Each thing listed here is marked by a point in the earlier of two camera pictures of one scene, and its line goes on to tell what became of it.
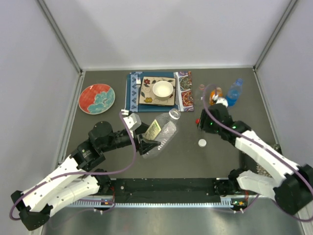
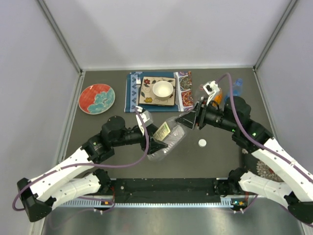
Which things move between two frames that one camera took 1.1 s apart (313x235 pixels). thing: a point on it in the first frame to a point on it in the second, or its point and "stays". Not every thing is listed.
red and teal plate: (97, 99) stays
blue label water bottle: (234, 92) stays
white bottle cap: (202, 143) stays
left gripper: (144, 146) to (154, 146)
